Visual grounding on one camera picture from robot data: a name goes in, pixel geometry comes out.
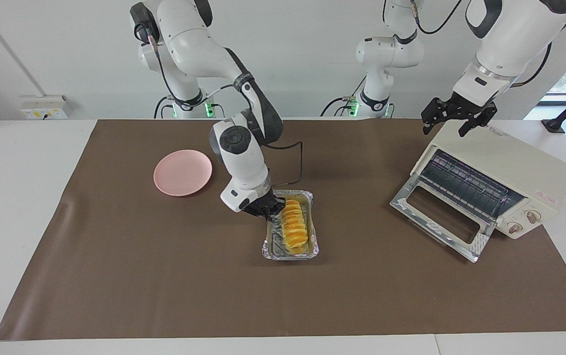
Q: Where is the aluminium foil tray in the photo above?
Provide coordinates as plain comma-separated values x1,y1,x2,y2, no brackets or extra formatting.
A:
262,190,320,261

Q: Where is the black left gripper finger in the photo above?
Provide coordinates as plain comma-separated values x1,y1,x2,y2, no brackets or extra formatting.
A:
421,98,456,135
458,105,498,138

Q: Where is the oven wire rack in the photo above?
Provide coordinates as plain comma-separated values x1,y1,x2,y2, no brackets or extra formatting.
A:
420,150,525,222

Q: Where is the yellow sliced bread loaf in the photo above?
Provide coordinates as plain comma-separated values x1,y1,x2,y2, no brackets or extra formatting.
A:
281,200,309,247

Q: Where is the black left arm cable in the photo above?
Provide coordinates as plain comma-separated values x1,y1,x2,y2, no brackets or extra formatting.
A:
409,0,553,88

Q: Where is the black left base cable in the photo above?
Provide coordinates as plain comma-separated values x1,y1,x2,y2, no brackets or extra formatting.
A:
320,76,362,118

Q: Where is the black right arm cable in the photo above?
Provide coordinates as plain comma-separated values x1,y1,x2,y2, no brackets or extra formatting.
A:
145,27,304,187

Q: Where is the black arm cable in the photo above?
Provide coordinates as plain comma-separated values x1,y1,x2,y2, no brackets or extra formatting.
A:
409,0,553,88
145,27,304,187

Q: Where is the brown table mat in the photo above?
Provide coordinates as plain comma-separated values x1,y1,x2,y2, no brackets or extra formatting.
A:
0,118,566,342

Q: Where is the pink round plate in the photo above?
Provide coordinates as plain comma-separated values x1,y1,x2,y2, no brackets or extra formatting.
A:
153,149,213,197

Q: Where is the black base cable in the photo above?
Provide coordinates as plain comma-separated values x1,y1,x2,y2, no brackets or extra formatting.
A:
153,95,177,119
320,76,362,118

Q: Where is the cream toaster oven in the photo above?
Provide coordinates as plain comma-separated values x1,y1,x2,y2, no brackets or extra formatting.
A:
410,116,566,241

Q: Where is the black right base cable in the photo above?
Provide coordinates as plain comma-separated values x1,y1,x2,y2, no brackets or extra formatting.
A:
153,95,177,119

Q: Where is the glass oven door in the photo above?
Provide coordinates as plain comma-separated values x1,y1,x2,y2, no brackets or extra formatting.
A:
390,174,496,263

